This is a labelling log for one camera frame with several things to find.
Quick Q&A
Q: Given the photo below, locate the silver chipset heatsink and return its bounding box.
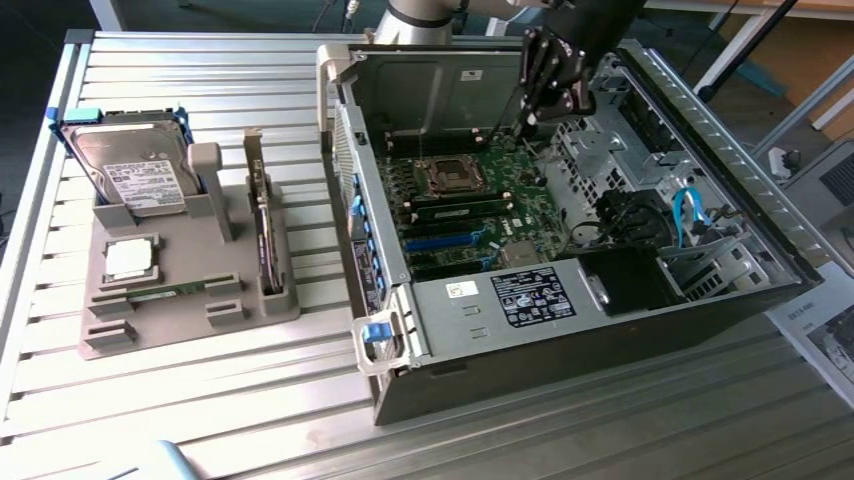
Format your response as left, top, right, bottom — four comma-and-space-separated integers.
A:
499, 243, 543, 268

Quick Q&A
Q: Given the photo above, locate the black RAM stick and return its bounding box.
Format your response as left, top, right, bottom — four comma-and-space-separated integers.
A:
408, 198, 512, 224

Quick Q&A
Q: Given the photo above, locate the blue disk carrier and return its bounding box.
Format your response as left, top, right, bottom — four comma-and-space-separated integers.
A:
44, 103, 196, 207

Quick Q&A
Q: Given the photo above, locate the grey box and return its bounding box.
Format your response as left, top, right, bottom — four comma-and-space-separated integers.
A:
780, 139, 854, 261

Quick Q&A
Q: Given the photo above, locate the graphics card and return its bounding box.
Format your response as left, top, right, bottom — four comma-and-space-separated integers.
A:
240, 126, 285, 297

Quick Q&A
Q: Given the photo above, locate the CPU socket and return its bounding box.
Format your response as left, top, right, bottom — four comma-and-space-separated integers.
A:
414, 155, 479, 197

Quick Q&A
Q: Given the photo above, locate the black stand leg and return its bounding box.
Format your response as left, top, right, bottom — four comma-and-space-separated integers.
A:
692, 0, 803, 101

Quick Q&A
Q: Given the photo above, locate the open black PC case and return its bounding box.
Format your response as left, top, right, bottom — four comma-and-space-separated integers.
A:
313, 42, 826, 427

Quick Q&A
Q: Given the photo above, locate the grey parts rack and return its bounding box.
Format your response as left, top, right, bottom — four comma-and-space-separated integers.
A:
77, 141, 303, 362

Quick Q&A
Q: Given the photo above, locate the grey power supply unit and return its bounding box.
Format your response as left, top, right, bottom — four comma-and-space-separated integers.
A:
407, 258, 590, 364

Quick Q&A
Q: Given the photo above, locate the black fan shroud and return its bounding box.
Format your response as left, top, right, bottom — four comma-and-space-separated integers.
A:
574, 246, 686, 317

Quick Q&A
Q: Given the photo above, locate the light blue wire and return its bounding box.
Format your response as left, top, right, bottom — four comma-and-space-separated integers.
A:
671, 186, 710, 250

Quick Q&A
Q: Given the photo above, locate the silver hard disk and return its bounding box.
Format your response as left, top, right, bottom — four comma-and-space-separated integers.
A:
59, 117, 203, 219

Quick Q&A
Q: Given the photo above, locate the black wire bundle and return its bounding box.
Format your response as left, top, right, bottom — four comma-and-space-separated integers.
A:
591, 188, 671, 247

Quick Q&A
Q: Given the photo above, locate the green RAM stick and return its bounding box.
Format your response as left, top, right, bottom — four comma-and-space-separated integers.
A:
124, 282, 211, 303

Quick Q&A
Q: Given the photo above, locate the printed paper sheet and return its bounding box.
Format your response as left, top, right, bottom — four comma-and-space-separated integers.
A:
764, 263, 854, 402

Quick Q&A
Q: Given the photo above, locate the light blue object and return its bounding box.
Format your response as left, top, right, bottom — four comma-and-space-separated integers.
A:
84, 439, 196, 480

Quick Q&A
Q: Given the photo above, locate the blue expansion slot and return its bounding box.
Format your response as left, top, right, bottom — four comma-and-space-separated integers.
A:
402, 231, 487, 253

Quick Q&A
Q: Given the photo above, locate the silver CPU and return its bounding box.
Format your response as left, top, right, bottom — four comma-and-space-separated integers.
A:
101, 239, 160, 282

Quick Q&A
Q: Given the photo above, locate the metal disk bay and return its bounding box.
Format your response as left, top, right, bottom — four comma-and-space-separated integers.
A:
656, 230, 792, 304

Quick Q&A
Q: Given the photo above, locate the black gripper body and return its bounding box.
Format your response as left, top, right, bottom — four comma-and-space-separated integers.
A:
540, 0, 650, 70

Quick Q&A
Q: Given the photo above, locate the white power adapter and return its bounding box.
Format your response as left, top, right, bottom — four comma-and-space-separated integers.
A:
766, 146, 803, 177

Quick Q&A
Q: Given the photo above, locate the green motherboard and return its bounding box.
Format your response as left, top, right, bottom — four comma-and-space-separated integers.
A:
376, 127, 570, 282

